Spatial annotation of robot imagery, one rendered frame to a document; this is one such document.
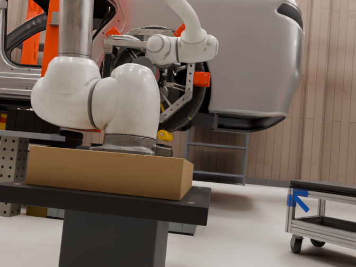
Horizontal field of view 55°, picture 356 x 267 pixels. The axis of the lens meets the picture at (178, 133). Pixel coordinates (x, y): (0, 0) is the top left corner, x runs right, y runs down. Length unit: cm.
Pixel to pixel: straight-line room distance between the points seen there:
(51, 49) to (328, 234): 176
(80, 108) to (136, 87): 17
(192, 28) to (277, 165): 512
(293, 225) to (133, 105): 102
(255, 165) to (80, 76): 540
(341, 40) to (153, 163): 629
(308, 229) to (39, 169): 118
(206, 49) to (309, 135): 508
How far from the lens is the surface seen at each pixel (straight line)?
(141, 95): 96
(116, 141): 95
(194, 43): 136
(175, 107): 193
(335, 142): 655
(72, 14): 109
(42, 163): 89
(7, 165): 201
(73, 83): 103
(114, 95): 97
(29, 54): 558
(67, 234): 96
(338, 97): 665
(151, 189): 81
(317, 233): 164
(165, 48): 137
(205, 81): 194
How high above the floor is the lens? 41
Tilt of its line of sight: 4 degrees up
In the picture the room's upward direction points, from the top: 5 degrees clockwise
